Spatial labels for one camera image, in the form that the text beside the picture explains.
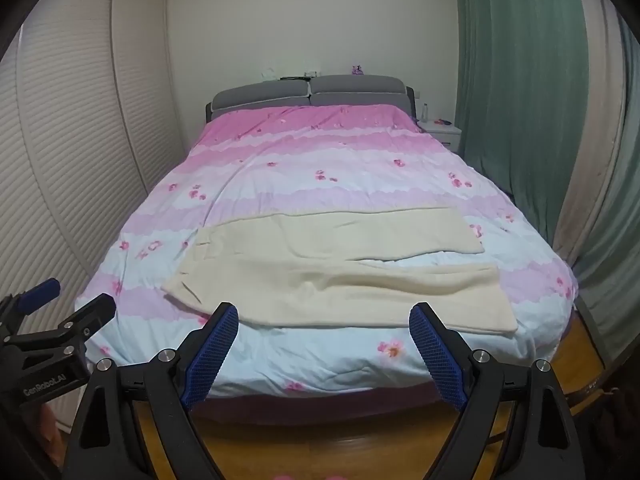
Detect grey upholstered headboard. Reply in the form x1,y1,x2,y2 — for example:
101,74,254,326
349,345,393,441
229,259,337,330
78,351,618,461
205,75,416,124

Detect beige curtain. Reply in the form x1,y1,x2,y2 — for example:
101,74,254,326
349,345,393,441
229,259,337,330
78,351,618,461
553,0,626,266

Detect white nightstand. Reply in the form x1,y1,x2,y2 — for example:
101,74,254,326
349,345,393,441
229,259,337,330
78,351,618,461
418,120,462,153

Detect left hand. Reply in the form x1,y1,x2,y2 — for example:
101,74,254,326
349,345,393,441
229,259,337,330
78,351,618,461
35,404,65,466

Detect pink floral duvet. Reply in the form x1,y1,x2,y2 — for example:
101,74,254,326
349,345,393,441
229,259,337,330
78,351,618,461
79,105,578,398

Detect green curtain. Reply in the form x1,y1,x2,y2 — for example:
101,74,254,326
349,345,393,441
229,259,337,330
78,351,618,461
456,0,639,363

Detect cream beige pants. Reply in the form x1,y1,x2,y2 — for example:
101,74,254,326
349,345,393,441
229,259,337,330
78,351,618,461
162,207,518,334

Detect white louvered wardrobe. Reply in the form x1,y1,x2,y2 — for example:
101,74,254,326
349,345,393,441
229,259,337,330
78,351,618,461
1,0,184,333

